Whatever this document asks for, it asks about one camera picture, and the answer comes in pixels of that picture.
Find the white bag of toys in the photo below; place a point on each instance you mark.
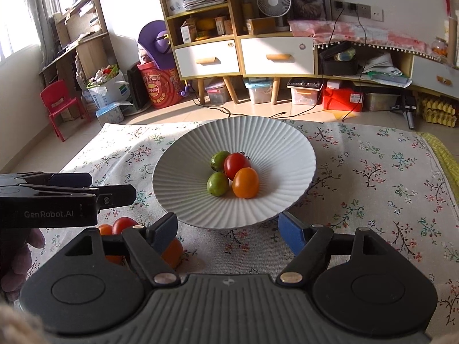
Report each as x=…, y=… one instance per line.
x=107, y=86

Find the red cherry tomato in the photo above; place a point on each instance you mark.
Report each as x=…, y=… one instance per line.
x=122, y=224
x=236, y=165

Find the red box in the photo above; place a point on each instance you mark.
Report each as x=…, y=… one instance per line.
x=342, y=98

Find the blue white tissue box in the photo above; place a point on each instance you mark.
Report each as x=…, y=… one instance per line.
x=109, y=114

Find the small white carton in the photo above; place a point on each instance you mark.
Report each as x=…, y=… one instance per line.
x=188, y=31

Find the wall sockets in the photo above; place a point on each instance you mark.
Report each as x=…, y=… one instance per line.
x=358, y=10

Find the cardboard box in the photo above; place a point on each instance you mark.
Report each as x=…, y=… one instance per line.
x=261, y=25

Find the red round barrel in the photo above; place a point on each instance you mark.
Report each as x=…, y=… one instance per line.
x=161, y=87

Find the person's left hand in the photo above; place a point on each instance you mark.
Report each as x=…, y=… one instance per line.
x=19, y=261

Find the floral tablecloth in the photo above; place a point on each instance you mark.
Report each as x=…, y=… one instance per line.
x=358, y=186

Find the pile of papers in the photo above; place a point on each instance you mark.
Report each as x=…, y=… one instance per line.
x=385, y=70

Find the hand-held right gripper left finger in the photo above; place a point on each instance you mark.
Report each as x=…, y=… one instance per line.
x=164, y=231

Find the purple hat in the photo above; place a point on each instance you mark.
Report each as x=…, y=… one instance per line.
x=157, y=43

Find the green cherry tomato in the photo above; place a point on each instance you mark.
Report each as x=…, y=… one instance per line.
x=218, y=160
x=217, y=184

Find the small white desk fan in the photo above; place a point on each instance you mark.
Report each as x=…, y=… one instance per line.
x=274, y=1

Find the black bag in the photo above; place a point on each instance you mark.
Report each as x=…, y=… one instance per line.
x=337, y=62

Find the white curtain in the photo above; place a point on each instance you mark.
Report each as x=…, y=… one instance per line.
x=37, y=3

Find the white cabinet drawer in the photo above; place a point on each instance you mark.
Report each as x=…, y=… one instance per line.
x=206, y=59
x=278, y=57

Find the clear storage bin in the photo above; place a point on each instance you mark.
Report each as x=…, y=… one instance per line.
x=304, y=93
x=259, y=92
x=217, y=95
x=382, y=102

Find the stack of egg cartons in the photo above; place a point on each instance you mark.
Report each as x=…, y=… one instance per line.
x=439, y=111

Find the orange cherry tomato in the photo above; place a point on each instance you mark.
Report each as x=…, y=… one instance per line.
x=174, y=254
x=245, y=183
x=104, y=229

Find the wooden bookshelf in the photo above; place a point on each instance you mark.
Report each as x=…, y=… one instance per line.
x=89, y=46

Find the pink floral cloth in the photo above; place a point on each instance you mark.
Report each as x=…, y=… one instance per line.
x=376, y=36

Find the black tripod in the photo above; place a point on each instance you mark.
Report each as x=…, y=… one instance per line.
x=407, y=105

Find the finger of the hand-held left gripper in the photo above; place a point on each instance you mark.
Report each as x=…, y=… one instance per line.
x=118, y=196
x=73, y=179

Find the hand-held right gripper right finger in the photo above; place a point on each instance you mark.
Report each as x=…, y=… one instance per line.
x=291, y=233

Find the white ribbed plate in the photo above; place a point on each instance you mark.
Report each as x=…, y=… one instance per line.
x=272, y=143

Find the red plastic chair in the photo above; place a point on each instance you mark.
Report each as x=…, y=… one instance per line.
x=59, y=100

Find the low wooden cabinet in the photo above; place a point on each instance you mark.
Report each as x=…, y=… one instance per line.
x=423, y=71

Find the wooden shelf cabinet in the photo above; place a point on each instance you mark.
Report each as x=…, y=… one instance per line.
x=235, y=25

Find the glass jar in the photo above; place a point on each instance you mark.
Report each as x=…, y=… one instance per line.
x=439, y=47

